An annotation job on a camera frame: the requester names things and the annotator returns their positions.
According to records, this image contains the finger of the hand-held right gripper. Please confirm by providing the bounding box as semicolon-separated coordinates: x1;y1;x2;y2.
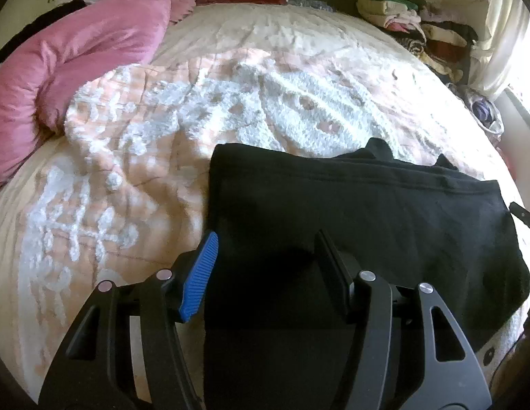
508;203;530;235

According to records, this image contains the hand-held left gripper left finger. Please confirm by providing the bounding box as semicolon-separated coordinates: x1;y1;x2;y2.
38;231;220;410

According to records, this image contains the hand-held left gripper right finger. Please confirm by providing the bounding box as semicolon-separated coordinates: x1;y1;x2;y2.
314;229;493;410

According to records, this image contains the black sweatshirt with orange patches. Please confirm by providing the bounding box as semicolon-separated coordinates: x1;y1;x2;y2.
203;137;530;410

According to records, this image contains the clear plastic bag of clothes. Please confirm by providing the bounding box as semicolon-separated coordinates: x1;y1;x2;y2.
459;85;505;137

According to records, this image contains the pile of folded clothes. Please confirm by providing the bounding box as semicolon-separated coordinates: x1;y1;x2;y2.
355;0;479;84

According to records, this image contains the peach and white quilted bedspread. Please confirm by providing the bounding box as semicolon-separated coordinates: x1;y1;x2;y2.
0;2;530;410

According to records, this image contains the white curtain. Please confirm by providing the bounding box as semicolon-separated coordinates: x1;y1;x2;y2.
476;0;530;100

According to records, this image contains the pink duvet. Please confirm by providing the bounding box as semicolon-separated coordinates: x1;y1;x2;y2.
0;0;196;193

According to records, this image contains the blue patterned cloth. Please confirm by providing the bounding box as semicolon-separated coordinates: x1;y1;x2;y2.
286;0;335;12

